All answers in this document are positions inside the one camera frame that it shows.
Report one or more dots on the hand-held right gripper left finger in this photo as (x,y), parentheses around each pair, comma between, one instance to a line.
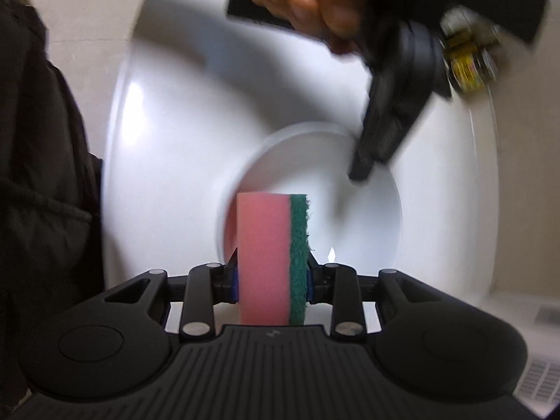
(227,286)

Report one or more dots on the person's left hand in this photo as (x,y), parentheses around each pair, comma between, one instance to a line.
(306,0)

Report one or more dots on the black jacket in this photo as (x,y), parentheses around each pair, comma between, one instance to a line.
(43,183)

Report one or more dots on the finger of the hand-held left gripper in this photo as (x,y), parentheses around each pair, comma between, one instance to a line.
(380,140)

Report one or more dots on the pink and green sponge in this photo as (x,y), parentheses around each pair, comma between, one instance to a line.
(262,258)

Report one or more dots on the grey vent grille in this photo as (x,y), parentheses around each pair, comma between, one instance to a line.
(538,380)

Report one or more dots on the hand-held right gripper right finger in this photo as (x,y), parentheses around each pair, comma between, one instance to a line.
(317,286)

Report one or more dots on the white ceramic bowl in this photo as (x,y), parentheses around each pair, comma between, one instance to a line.
(175,162)

